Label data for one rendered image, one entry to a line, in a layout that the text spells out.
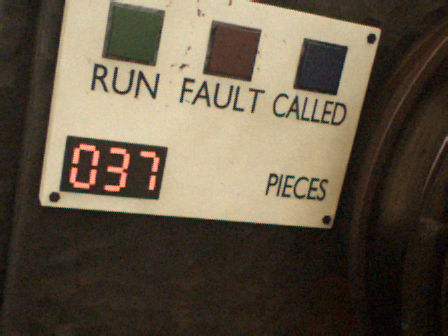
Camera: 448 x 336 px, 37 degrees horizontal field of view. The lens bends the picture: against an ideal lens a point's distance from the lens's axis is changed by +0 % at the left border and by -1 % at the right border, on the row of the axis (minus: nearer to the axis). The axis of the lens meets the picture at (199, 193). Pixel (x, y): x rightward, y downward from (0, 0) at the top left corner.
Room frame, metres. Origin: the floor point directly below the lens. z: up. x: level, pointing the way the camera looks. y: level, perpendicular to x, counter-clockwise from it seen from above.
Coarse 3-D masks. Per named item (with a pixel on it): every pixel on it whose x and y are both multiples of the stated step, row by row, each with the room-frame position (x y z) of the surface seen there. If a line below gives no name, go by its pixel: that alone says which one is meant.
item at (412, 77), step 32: (416, 64) 0.59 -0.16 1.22; (384, 96) 0.60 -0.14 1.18; (416, 96) 0.52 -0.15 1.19; (384, 128) 0.52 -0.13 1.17; (352, 160) 0.60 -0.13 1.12; (384, 160) 0.52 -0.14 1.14; (352, 192) 0.59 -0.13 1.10; (352, 224) 0.52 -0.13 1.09; (352, 256) 0.52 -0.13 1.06; (352, 288) 0.52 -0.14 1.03
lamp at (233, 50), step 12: (216, 36) 0.53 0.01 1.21; (228, 36) 0.53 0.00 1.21; (240, 36) 0.53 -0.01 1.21; (252, 36) 0.54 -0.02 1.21; (216, 48) 0.53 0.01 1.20; (228, 48) 0.53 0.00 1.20; (240, 48) 0.53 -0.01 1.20; (252, 48) 0.54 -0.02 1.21; (216, 60) 0.53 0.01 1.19; (228, 60) 0.53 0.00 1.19; (240, 60) 0.53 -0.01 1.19; (252, 60) 0.54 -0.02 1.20; (216, 72) 0.53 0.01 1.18; (228, 72) 0.53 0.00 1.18; (240, 72) 0.54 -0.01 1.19
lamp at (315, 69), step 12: (312, 48) 0.56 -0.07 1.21; (324, 48) 0.56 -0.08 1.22; (336, 48) 0.57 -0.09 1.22; (312, 60) 0.56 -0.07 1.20; (324, 60) 0.56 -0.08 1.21; (336, 60) 0.57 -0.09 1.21; (300, 72) 0.56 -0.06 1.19; (312, 72) 0.56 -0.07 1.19; (324, 72) 0.56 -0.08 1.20; (336, 72) 0.57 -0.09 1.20; (300, 84) 0.56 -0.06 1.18; (312, 84) 0.56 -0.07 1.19; (324, 84) 0.56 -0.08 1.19; (336, 84) 0.57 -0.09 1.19
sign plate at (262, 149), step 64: (128, 0) 0.50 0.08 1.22; (192, 0) 0.52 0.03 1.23; (64, 64) 0.49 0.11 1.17; (128, 64) 0.51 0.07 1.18; (192, 64) 0.53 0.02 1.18; (256, 64) 0.55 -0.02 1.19; (64, 128) 0.49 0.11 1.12; (128, 128) 0.51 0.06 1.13; (192, 128) 0.53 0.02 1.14; (256, 128) 0.55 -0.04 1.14; (320, 128) 0.57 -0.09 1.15; (64, 192) 0.49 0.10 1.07; (128, 192) 0.51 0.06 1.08; (192, 192) 0.53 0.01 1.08; (256, 192) 0.55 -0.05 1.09; (320, 192) 0.58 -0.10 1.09
